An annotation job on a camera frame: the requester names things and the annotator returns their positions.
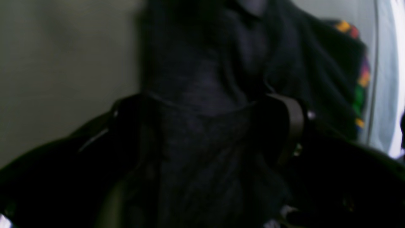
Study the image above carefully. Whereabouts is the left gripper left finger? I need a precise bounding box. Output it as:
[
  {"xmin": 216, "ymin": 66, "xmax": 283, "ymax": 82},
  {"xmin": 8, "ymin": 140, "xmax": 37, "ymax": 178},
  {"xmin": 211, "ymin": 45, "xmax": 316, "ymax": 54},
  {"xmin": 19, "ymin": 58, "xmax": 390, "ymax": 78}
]
[{"xmin": 1, "ymin": 95, "xmax": 157, "ymax": 228}]

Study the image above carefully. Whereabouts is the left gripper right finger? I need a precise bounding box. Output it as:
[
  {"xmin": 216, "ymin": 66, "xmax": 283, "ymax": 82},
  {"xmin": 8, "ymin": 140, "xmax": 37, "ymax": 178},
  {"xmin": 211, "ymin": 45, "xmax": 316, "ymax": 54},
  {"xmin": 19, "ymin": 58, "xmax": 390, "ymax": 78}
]
[{"xmin": 256, "ymin": 94, "xmax": 405, "ymax": 228}]

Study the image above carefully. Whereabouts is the black t-shirt with colourful print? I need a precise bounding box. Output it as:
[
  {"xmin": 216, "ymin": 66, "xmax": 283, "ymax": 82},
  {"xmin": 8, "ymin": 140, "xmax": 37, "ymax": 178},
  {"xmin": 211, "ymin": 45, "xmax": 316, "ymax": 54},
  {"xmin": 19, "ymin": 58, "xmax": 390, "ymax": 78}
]
[{"xmin": 123, "ymin": 0, "xmax": 366, "ymax": 228}]

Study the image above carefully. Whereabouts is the grey-green table cloth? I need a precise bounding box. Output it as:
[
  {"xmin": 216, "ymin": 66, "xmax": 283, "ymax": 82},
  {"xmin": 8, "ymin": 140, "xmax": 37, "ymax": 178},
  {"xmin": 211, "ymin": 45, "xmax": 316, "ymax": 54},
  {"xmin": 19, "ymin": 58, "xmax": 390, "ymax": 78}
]
[{"xmin": 0, "ymin": 0, "xmax": 405, "ymax": 168}]

